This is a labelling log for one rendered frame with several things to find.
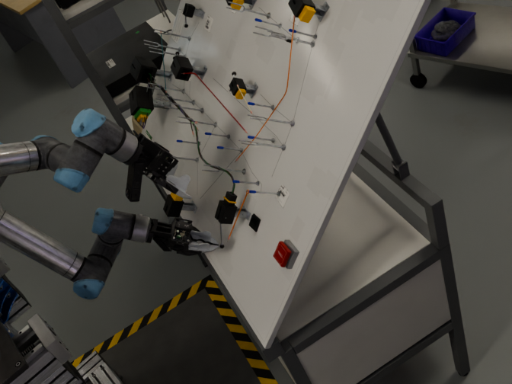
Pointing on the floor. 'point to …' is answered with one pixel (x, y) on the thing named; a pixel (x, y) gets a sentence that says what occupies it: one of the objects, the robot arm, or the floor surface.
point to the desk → (34, 14)
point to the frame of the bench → (318, 328)
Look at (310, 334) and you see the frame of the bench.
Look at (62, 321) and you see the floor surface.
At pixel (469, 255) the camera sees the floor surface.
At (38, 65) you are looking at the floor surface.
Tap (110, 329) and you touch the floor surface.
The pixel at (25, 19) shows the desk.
